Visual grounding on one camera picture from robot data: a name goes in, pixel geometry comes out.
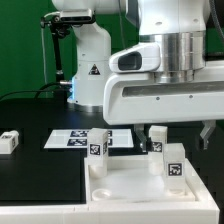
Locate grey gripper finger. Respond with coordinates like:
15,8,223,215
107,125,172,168
134,124,147,152
200,120,216,150

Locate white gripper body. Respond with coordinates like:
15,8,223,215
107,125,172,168
103,43,224,125

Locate white square table top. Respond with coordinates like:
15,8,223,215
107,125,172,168
84,155,196,203

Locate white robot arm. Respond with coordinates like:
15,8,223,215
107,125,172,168
52,0,224,148

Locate white L-shaped obstacle fence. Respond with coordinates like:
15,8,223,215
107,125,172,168
0,161,219,224

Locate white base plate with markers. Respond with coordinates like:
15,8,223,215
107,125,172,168
44,129,134,149

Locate black cable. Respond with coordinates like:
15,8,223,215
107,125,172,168
0,81,70,102

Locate silver camera on stand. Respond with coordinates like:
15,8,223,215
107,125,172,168
59,9,93,23

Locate black camera stand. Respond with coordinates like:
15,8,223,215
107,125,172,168
40,16,70,101

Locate white cable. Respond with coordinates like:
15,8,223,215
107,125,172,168
40,11,61,85

